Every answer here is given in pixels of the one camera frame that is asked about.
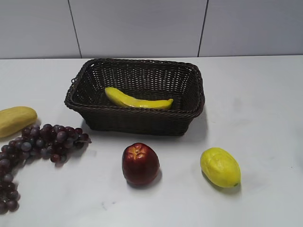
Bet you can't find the yellow banana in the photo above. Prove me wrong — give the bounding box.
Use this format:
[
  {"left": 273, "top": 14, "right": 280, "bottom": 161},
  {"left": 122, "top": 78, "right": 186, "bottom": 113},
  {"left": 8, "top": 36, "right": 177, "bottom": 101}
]
[{"left": 105, "top": 87, "right": 174, "bottom": 110}]

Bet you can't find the dark brown wicker basket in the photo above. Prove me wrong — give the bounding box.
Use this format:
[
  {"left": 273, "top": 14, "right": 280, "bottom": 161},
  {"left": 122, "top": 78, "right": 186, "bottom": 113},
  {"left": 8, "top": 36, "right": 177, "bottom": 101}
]
[{"left": 64, "top": 58, "right": 205, "bottom": 136}]

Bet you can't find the red apple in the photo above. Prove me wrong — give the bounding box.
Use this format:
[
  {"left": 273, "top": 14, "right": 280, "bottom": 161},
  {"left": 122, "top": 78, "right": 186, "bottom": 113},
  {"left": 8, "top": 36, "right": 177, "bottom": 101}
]
[{"left": 122, "top": 143, "right": 160, "bottom": 186}]

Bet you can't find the yellow lemon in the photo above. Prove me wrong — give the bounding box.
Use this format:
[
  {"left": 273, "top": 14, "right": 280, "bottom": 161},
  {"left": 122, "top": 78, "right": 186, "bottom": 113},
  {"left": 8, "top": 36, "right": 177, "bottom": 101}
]
[{"left": 200, "top": 148, "right": 241, "bottom": 188}]

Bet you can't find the purple grape bunch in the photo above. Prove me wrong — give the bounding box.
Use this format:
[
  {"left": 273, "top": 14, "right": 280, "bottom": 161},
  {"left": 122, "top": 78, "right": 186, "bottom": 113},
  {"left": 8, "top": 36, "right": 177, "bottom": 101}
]
[{"left": 0, "top": 124, "right": 91, "bottom": 214}]

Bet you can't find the yellow mango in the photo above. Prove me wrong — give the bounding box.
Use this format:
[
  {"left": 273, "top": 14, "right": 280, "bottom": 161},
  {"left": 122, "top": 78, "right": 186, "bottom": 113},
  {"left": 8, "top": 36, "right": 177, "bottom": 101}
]
[{"left": 0, "top": 106, "right": 37, "bottom": 138}]

